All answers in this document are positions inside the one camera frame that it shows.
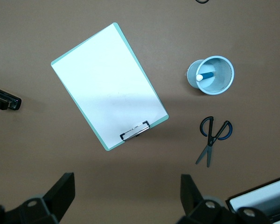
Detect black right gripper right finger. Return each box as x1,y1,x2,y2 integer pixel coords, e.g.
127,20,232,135
181,174,204,217

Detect black stacked document tray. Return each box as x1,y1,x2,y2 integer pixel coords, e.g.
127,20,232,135
225,174,280,224

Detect black blue scissors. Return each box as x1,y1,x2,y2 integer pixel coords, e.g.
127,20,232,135
195,116,233,168

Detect light blue mesh pen cup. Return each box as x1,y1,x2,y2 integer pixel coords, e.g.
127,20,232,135
186,55,235,96

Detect black stapler with red end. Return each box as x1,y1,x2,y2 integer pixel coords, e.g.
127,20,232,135
0,85,22,115

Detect blue marker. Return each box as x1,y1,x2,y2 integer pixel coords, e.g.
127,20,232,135
196,71,215,82

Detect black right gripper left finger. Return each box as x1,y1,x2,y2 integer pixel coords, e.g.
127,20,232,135
43,172,75,219

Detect white paper stack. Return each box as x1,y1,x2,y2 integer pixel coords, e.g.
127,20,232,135
230,177,280,219

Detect mint green clipboard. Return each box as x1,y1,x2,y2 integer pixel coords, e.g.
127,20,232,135
50,22,169,151

